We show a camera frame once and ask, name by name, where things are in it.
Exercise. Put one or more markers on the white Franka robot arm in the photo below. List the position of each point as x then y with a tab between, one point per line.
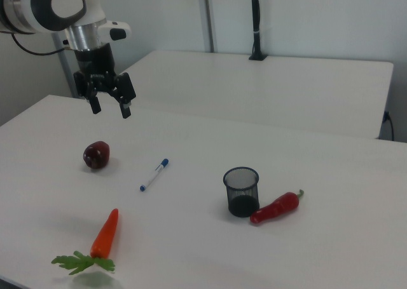
89	3

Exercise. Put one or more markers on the black mesh pen cup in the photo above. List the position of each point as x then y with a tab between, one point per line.
241	206

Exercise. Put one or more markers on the white marker with blue cap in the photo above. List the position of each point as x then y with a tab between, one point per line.
154	174

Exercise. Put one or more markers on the orange toy carrot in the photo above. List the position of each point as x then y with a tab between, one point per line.
105	235

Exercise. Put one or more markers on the white rectangular table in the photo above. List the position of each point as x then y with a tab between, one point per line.
254	89

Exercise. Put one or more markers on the red chili pepper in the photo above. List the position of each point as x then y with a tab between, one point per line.
276	208

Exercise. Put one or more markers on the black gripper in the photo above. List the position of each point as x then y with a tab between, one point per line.
95	63

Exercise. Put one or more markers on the dark red apple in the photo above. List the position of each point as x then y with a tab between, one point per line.
97	155

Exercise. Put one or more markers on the black clamped pole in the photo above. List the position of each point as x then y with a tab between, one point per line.
256	16

